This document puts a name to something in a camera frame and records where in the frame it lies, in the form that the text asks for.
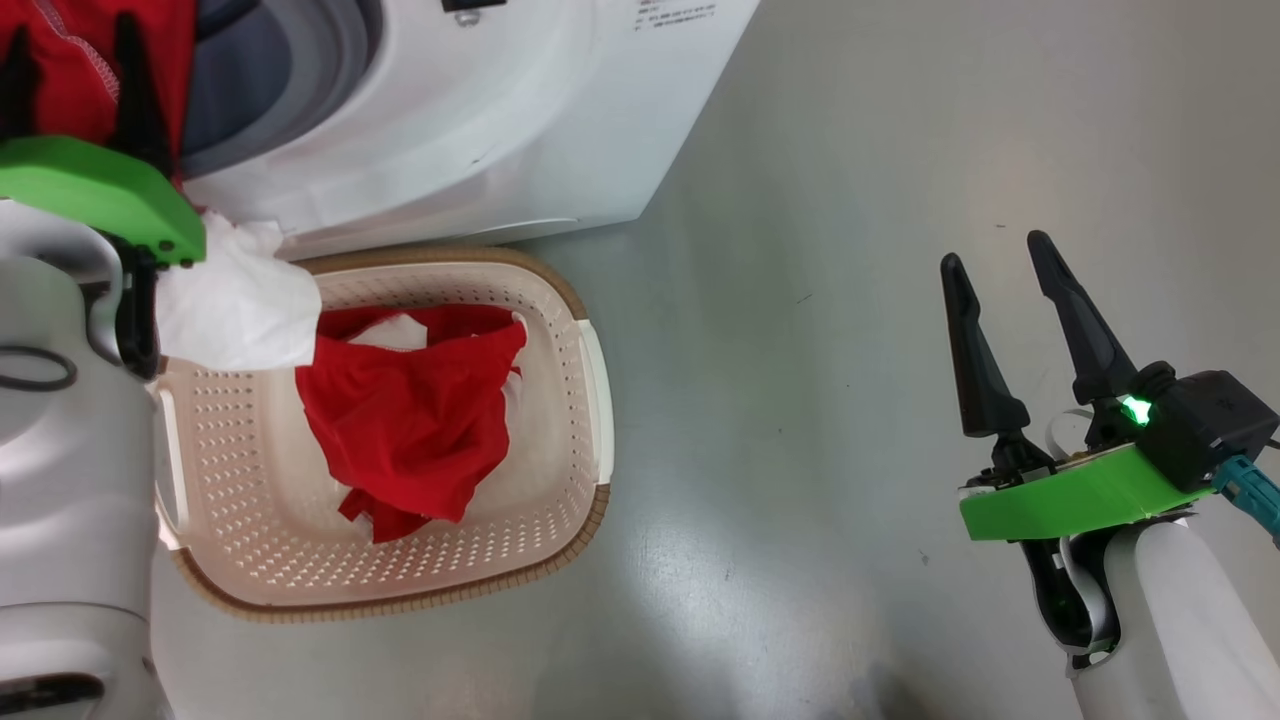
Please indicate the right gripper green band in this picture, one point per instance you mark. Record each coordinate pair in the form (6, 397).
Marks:
(1080, 495)

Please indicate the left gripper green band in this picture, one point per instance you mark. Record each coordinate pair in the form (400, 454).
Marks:
(90, 190)

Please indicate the red and white garment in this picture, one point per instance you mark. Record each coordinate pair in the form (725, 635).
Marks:
(400, 420)

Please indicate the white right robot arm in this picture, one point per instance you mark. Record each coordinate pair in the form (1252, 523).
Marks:
(1180, 630)

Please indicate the grey rubber door gasket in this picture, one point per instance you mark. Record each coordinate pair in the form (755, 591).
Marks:
(300, 60)

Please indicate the white washing machine body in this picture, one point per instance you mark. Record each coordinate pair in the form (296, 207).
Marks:
(500, 130)

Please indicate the cream perforated basket brown rim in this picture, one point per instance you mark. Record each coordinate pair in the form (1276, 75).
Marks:
(540, 480)

